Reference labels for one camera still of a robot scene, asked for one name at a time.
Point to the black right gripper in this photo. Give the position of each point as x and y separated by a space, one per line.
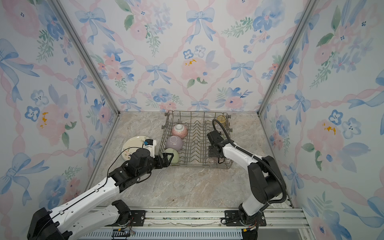
210 152

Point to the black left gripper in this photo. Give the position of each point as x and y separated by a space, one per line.
166 162

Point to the cream flamingo plate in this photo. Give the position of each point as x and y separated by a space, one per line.
131 145

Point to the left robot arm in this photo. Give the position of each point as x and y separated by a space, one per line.
75 218

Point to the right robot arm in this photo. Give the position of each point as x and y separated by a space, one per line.
266 181

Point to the green ceramic bowl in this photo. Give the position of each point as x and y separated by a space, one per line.
172 156

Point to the lilac ceramic bowl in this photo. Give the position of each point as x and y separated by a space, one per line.
174 142

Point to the amber glass tumbler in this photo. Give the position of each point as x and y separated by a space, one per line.
223 120

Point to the pink patterned bowl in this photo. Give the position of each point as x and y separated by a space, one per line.
179 130

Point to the grey wire dish rack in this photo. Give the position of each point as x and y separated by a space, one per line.
195 151

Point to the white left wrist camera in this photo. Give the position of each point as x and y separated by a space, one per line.
150 145

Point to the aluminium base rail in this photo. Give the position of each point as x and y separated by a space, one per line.
208 224

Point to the aluminium right corner post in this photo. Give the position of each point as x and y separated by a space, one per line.
307 14

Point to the aluminium corner post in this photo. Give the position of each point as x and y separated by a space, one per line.
81 49
307 14

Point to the aluminium left corner post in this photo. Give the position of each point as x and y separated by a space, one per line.
81 49

